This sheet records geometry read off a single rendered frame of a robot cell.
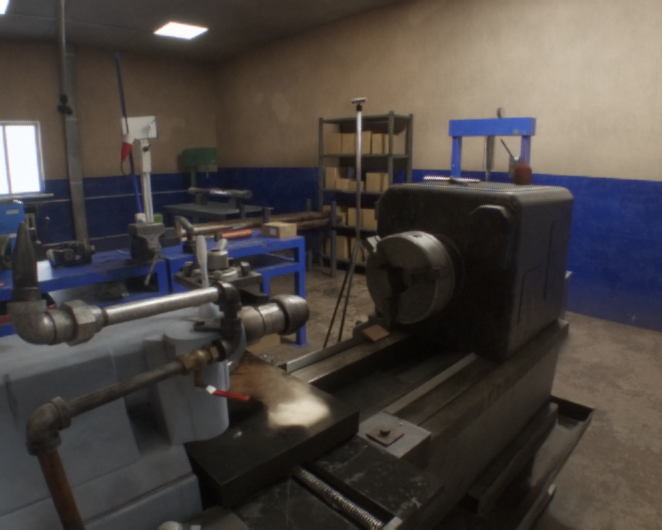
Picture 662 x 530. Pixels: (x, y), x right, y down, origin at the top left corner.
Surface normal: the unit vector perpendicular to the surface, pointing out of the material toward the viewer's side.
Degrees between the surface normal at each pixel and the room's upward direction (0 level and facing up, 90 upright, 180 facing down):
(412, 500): 0
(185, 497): 90
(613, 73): 90
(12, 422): 76
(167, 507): 90
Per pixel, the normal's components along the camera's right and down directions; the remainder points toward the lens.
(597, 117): -0.72, 0.16
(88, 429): 0.66, -0.18
